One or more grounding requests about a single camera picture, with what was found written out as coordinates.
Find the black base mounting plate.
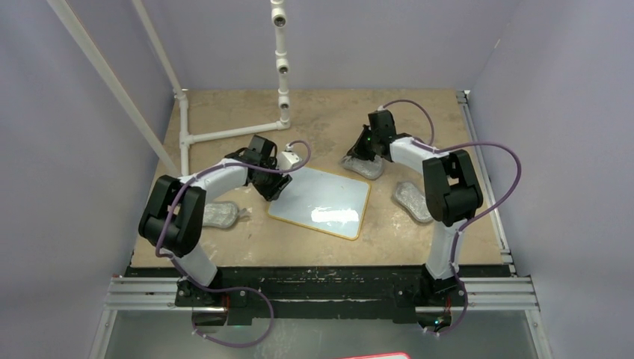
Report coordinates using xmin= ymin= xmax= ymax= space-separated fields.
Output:
xmin=123 ymin=264 xmax=512 ymax=328

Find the aluminium extrusion rail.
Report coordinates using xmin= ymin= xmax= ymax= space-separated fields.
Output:
xmin=89 ymin=277 xmax=553 ymax=358

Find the yellow framed whiteboard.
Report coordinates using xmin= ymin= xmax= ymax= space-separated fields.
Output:
xmin=267 ymin=167 xmax=372 ymax=241

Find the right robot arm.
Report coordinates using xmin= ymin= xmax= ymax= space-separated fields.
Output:
xmin=347 ymin=109 xmax=484 ymax=304

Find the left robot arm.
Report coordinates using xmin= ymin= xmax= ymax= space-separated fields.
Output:
xmin=138 ymin=135 xmax=308 ymax=306

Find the grey eraser pad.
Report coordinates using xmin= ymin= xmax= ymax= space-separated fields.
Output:
xmin=339 ymin=156 xmax=385 ymax=180
xmin=392 ymin=182 xmax=433 ymax=224
xmin=202 ymin=201 xmax=248 ymax=230

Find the red edged object bottom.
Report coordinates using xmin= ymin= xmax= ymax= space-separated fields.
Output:
xmin=341 ymin=352 xmax=410 ymax=359

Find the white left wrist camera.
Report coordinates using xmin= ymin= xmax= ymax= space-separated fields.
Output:
xmin=276 ymin=145 xmax=304 ymax=171

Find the white PVC pipe frame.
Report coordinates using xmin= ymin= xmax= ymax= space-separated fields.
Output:
xmin=48 ymin=0 xmax=292 ymax=175

